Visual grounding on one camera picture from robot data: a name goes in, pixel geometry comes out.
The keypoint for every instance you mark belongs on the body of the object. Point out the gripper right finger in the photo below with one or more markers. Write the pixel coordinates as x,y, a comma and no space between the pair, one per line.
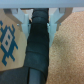
53,24

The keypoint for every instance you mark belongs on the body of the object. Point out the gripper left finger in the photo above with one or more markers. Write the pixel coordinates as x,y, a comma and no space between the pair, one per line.
24,20

